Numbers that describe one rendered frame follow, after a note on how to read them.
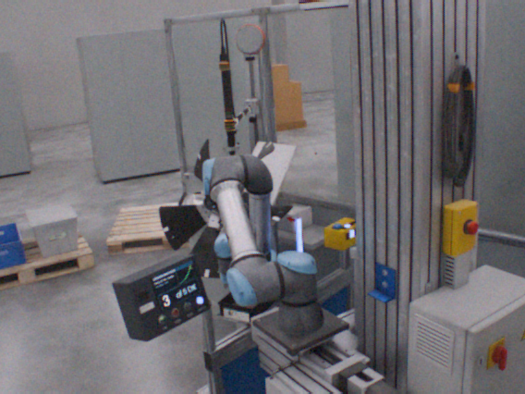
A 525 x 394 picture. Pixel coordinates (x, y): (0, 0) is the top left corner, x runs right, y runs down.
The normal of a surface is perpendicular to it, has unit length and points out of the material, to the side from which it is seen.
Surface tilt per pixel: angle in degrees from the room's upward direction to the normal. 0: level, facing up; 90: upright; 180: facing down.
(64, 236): 96
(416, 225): 90
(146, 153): 90
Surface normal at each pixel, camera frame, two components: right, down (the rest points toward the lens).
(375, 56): -0.83, 0.22
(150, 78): 0.36, 0.25
